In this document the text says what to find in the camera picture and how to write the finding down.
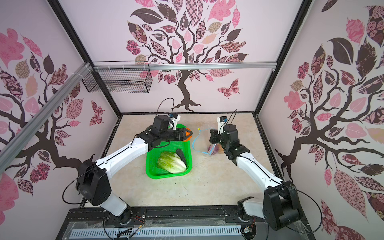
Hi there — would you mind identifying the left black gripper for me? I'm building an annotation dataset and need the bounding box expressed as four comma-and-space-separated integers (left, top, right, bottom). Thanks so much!
160, 127, 192, 142

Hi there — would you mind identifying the orange small pumpkin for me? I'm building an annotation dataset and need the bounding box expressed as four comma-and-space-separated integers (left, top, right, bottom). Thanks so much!
183, 128, 193, 142

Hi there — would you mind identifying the brown potato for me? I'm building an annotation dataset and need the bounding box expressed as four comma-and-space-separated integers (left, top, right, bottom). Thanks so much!
215, 145, 224, 154

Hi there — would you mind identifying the dark green cucumber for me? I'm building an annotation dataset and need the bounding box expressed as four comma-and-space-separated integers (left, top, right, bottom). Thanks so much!
176, 149, 188, 167

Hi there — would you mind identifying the clear zip top bag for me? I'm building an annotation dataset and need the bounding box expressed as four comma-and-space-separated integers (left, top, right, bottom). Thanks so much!
191, 127, 229, 157

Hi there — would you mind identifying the napa cabbage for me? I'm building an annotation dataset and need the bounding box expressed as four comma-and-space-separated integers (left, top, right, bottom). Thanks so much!
157, 152, 187, 174

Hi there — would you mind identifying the green plastic basket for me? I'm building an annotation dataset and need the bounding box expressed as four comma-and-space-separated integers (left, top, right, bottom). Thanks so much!
146, 140, 193, 180

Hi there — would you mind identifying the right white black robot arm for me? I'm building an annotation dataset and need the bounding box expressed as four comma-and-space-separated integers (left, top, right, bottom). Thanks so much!
210, 122, 303, 231

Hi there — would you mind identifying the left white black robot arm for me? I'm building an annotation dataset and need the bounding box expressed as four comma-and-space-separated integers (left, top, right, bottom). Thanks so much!
75, 114, 193, 225

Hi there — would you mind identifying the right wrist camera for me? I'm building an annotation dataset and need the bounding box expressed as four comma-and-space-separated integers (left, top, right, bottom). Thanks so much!
217, 116, 228, 135

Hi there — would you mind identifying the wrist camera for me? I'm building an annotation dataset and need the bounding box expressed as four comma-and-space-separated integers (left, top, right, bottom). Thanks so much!
168, 113, 181, 130
217, 116, 228, 135

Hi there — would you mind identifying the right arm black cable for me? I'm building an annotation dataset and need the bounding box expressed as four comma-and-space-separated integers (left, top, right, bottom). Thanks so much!
226, 109, 323, 235

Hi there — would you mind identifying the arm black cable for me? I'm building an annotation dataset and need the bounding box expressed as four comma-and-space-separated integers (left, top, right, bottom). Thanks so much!
155, 97, 175, 118
226, 109, 323, 235

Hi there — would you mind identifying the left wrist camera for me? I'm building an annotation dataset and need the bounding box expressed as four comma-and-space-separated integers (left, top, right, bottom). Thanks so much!
168, 113, 181, 130

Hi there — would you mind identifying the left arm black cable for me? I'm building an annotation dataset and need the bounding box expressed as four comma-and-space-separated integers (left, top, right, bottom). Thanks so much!
155, 97, 175, 118

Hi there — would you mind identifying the black wire wall basket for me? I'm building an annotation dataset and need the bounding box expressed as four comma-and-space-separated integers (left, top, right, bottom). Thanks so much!
82, 60, 153, 94

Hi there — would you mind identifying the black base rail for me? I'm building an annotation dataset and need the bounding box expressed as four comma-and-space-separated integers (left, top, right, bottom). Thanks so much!
56, 205, 315, 240

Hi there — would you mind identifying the white slotted cable duct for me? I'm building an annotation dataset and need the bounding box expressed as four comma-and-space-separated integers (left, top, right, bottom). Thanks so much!
66, 226, 243, 240

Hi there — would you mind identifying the aluminium rail back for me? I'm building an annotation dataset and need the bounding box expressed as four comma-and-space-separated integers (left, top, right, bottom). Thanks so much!
93, 62, 277, 71

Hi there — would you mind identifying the aluminium rail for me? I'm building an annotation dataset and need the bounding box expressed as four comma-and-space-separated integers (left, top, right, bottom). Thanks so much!
1, 63, 92, 173
93, 62, 277, 71

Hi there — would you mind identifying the aluminium rail left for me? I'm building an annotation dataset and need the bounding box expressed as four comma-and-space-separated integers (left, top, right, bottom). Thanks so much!
1, 63, 92, 173

